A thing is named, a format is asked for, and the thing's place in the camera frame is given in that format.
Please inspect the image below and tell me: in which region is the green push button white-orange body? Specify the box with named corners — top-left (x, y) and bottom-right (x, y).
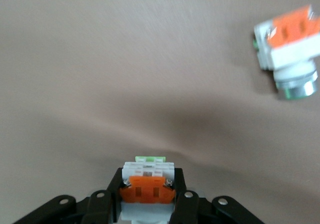
top-left (251, 4), bottom-right (320, 101)
top-left (119, 155), bottom-right (176, 224)

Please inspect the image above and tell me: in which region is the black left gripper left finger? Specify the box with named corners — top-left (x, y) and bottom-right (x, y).
top-left (11, 168), bottom-right (126, 224)

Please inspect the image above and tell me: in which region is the brown table mat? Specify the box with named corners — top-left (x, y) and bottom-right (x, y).
top-left (0, 0), bottom-right (320, 224)

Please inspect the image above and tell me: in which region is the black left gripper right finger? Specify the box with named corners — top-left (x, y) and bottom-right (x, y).
top-left (169, 168), bottom-right (266, 224)

